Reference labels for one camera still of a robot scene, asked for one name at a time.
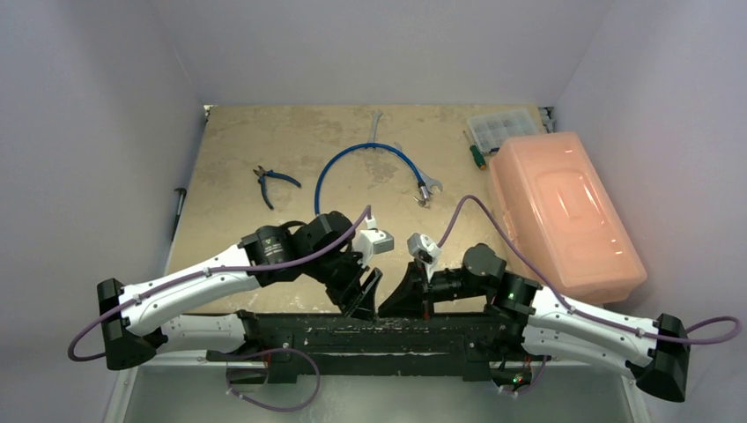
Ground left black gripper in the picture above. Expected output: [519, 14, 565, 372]
[306, 246, 381, 322]

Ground silver key bunch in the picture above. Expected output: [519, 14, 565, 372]
[413, 197, 431, 208]

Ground blue cable lock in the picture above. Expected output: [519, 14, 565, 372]
[314, 142, 432, 217]

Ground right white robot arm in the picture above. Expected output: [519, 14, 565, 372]
[378, 243, 690, 403]

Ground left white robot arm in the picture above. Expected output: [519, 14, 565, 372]
[97, 211, 395, 370]

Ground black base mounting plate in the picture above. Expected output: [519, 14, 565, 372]
[206, 312, 542, 389]

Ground large silver wrench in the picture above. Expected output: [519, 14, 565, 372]
[406, 160, 443, 201]

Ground orange translucent plastic toolbox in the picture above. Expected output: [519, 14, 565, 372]
[488, 131, 647, 305]

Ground small silver wrench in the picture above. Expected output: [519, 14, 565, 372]
[367, 110, 383, 143]

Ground clear compartment organizer box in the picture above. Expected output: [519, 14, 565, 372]
[467, 108, 543, 155]

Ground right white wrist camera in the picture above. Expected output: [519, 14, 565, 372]
[407, 233, 442, 282]

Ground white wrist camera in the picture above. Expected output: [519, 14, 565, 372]
[352, 217, 395, 268]
[407, 233, 442, 282]

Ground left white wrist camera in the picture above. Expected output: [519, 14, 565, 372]
[352, 217, 395, 268]

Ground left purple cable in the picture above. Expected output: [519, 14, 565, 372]
[67, 204, 374, 414]

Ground purple cable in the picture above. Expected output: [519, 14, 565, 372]
[67, 204, 374, 414]
[436, 195, 743, 398]

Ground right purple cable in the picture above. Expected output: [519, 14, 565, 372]
[436, 195, 743, 398]

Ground green handled screwdriver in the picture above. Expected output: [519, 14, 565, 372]
[462, 130, 487, 170]

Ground blue handled pliers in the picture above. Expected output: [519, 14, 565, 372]
[253, 166, 302, 210]

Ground black clamp handle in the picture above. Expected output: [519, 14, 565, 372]
[170, 187, 187, 241]

